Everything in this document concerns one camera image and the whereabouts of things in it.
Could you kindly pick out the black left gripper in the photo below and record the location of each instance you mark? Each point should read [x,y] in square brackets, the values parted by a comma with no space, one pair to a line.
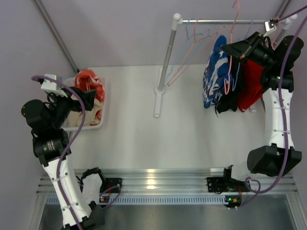
[78,98]

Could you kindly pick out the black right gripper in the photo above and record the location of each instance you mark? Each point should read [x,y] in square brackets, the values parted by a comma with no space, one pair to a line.
[246,45]

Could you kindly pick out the orange white patterned trousers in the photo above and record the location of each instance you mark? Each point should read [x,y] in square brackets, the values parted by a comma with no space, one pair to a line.
[87,80]

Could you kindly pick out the beige drawstring trousers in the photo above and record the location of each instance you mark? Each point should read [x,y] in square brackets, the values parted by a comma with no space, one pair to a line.
[92,117]

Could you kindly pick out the blue patterned trousers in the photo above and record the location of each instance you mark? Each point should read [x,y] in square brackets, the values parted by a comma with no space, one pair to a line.
[216,76]

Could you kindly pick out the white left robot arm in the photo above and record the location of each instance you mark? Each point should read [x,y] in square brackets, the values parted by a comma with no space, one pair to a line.
[79,202]

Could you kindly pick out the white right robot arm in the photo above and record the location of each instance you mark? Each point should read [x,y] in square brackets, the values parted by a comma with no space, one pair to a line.
[278,156]

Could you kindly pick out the red trousers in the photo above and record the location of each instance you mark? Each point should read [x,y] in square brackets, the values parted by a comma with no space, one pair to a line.
[252,87]

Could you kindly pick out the blue hanger with black trousers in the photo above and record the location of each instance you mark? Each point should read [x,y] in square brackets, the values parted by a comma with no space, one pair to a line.
[249,25]

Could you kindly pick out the white plastic basket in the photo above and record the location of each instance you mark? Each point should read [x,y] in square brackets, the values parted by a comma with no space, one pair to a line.
[73,129]

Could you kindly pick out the white clothes rack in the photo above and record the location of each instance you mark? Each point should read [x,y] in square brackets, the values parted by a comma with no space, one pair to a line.
[177,20]

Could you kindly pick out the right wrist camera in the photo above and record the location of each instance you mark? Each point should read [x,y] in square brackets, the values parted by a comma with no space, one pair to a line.
[270,26]

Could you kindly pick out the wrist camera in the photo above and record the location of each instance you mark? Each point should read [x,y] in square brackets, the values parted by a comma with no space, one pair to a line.
[270,26]
[51,87]

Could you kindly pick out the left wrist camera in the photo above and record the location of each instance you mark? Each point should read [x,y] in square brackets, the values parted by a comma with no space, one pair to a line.
[51,87]

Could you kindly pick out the black drawstring trousers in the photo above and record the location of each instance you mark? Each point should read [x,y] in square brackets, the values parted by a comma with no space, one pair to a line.
[230,100]

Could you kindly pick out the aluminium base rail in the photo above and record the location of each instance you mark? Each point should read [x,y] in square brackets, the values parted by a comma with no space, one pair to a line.
[173,182]

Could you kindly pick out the grey slotted cable duct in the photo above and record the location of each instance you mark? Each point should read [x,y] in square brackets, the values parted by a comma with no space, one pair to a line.
[163,199]

